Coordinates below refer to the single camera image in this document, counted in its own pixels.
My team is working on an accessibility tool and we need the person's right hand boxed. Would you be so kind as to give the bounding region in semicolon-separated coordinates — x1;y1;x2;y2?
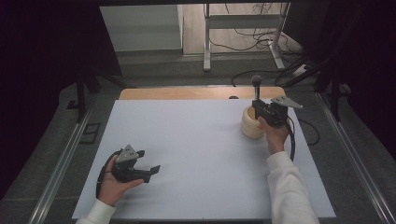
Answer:
257;117;291;156

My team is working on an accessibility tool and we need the person's left hand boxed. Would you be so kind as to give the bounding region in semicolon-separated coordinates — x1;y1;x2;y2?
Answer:
98;155;145;207

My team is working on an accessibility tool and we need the black floor plate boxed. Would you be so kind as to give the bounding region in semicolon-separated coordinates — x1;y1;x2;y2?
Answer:
78;122;102;145

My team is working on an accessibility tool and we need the aluminium rail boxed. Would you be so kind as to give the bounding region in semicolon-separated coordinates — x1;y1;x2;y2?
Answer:
317;92;396;224
35;102;94;224

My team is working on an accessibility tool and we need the white table mat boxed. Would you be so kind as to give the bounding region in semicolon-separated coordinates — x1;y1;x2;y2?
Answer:
72;98;336;220

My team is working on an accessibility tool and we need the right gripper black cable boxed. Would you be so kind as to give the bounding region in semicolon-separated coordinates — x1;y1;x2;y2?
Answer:
285;116;297;162

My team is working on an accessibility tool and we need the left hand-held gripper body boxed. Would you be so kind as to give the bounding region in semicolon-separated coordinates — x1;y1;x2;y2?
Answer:
111;144;145;184

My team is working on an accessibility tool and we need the black metal stand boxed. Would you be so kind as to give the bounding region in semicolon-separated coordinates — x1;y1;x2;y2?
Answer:
312;6;365;122
65;60;132;123

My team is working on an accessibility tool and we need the thin black cable loop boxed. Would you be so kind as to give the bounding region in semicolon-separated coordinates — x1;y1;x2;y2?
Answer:
298;119;321;147

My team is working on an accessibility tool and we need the cream ceramic cup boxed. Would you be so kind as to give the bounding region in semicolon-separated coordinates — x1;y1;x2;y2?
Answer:
240;105;266;140

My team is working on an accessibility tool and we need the white power strip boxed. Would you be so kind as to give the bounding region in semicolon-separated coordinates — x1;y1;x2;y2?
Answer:
291;63;310;77

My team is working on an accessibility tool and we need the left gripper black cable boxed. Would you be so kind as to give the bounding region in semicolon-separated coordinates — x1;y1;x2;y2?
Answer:
95;148;124;199

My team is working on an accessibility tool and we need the black makeup brush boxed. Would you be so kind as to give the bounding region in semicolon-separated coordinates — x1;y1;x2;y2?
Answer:
251;74;263;102

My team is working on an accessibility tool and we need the wooden table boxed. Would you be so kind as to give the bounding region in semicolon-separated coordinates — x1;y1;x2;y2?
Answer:
119;86;288;101

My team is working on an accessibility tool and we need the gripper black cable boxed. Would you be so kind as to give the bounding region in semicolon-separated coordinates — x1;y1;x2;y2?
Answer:
285;116;297;162
95;148;124;199

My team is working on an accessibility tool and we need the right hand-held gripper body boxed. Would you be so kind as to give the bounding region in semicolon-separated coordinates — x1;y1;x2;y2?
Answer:
263;95;304;129

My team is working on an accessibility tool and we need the white cabinet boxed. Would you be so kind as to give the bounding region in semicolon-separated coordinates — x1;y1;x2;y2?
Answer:
99;4;185;54

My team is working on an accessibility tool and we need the tangle of black floor cables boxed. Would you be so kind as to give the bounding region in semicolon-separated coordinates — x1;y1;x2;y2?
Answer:
207;3;304;59

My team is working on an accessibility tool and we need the white metal stand frame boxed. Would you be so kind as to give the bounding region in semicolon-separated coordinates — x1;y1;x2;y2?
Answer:
203;3;288;73

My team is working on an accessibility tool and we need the black floor cable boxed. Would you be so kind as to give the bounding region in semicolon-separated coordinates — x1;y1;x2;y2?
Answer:
231;69;283;88

